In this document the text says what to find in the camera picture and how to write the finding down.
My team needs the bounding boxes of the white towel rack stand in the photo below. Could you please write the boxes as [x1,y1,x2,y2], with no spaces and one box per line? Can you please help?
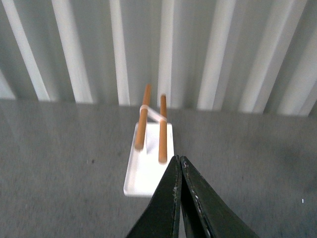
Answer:
[123,84,174,197]

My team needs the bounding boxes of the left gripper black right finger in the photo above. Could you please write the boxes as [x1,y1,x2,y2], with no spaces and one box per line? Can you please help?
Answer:
[180,156,258,238]

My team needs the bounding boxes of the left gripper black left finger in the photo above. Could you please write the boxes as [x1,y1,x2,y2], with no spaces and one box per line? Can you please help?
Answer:
[127,155,182,238]

